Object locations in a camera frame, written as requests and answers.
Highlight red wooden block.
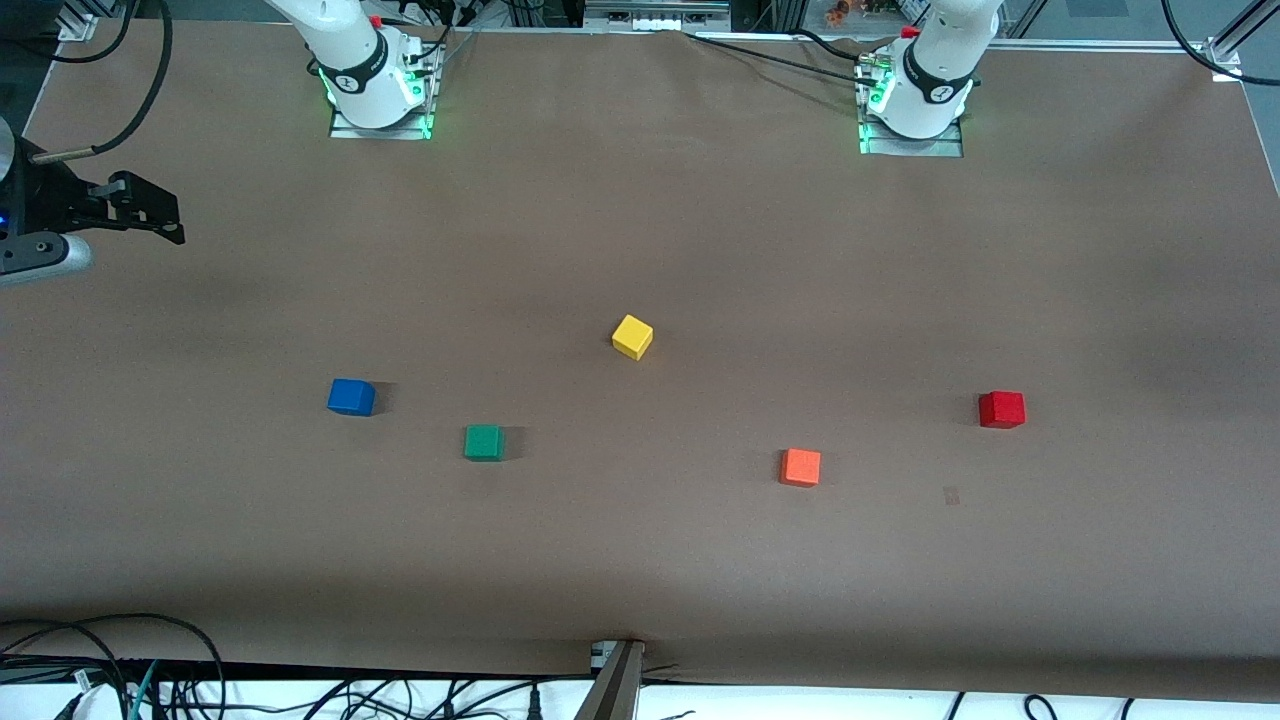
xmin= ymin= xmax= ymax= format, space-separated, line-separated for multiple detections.
xmin=978 ymin=391 xmax=1027 ymax=430

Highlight blue wooden block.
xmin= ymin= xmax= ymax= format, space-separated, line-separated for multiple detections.
xmin=327 ymin=378 xmax=377 ymax=418

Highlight yellow wooden block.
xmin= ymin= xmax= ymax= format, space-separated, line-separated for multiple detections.
xmin=612 ymin=314 xmax=655 ymax=362

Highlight grey power strip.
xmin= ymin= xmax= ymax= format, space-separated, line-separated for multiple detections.
xmin=584 ymin=0 xmax=734 ymax=32

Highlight brown table cover sheet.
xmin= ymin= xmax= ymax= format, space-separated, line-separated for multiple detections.
xmin=0 ymin=18 xmax=1280 ymax=703

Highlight orange toy figures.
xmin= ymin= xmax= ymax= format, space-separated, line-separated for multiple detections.
xmin=824 ymin=0 xmax=907 ymax=24

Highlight right arm black wrist cable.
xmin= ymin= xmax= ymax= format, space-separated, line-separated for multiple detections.
xmin=30 ymin=0 xmax=175 ymax=163

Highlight arm black wrist cable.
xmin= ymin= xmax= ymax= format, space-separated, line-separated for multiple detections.
xmin=30 ymin=0 xmax=175 ymax=163
xmin=1160 ymin=0 xmax=1243 ymax=78

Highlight aluminium frame profile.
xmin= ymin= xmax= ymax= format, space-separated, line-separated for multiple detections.
xmin=55 ymin=0 xmax=112 ymax=44
xmin=1205 ymin=0 xmax=1267 ymax=82

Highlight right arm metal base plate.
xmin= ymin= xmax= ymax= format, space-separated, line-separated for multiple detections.
xmin=329 ymin=45 xmax=438 ymax=142

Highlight right arm base cable bundle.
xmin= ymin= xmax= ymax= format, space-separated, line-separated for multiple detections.
xmin=394 ymin=0 xmax=483 ymax=73

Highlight black looping cable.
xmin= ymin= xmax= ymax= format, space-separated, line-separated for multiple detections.
xmin=0 ymin=612 xmax=230 ymax=720

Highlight green cable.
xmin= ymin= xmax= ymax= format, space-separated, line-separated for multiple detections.
xmin=124 ymin=659 xmax=162 ymax=720

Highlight long black base cable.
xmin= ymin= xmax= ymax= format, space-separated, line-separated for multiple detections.
xmin=684 ymin=32 xmax=872 ymax=85

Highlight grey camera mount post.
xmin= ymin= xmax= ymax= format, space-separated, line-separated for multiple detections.
xmin=574 ymin=639 xmax=647 ymax=720

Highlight short black base cable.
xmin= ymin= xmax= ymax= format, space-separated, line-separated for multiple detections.
xmin=794 ymin=27 xmax=872 ymax=64

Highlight left arm black wrist cable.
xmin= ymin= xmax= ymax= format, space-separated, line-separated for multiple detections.
xmin=1160 ymin=0 xmax=1243 ymax=78

